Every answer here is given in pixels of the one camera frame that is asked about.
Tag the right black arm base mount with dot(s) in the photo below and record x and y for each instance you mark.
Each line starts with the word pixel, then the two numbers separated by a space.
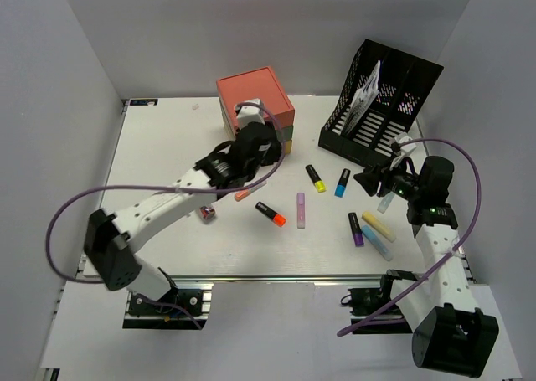
pixel 363 301

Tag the green middle drawer box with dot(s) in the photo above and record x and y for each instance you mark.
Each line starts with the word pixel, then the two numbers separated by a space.
pixel 232 130

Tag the black yellow highlighter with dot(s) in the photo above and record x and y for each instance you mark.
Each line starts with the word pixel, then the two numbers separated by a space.
pixel 315 178

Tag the white printed paper booklet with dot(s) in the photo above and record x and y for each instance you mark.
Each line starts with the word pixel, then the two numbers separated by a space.
pixel 362 100

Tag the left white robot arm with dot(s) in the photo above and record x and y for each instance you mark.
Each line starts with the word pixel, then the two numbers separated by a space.
pixel 113 240

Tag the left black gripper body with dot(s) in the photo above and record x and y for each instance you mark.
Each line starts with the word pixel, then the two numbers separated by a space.
pixel 272 157

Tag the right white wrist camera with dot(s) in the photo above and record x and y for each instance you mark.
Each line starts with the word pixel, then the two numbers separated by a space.
pixel 402 146

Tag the pastel purple highlighter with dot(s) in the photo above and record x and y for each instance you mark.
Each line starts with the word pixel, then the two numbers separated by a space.
pixel 300 211

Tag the black purple highlighter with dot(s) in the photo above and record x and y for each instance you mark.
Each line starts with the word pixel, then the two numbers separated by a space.
pixel 355 229

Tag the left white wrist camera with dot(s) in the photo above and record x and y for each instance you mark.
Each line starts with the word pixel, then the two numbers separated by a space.
pixel 247 114

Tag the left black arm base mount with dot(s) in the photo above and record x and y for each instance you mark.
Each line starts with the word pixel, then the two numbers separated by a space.
pixel 187 310

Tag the pastel green highlighter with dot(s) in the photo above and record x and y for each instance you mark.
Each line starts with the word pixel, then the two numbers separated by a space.
pixel 385 202

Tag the pastel yellow highlighter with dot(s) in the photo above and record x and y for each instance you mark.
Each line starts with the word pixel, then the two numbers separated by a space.
pixel 380 226

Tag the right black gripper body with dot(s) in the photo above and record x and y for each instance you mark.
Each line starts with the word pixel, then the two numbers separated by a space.
pixel 395 178

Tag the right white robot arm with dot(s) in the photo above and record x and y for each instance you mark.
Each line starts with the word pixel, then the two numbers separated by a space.
pixel 450 332

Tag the clear pink-capped pen case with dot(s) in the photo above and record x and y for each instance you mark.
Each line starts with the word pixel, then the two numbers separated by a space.
pixel 207 213

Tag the orange grey highlighter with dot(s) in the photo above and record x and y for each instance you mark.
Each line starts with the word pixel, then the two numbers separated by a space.
pixel 239 196

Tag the black label sticker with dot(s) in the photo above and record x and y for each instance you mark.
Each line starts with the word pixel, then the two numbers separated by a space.
pixel 143 102

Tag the coral top drawer box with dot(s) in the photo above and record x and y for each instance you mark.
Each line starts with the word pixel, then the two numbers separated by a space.
pixel 260 83

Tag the black three-slot file holder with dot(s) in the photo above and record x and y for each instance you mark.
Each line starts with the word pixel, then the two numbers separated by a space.
pixel 405 81

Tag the black orange highlighter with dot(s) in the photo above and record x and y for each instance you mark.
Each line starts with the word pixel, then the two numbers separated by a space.
pixel 271 214

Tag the black blue highlighter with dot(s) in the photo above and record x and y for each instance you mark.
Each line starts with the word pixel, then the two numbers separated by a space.
pixel 342 183

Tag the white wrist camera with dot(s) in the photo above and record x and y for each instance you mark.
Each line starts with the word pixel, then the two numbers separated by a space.
pixel 402 146
pixel 247 114

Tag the pastel blue highlighter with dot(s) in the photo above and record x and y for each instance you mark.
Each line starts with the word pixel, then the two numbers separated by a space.
pixel 376 242

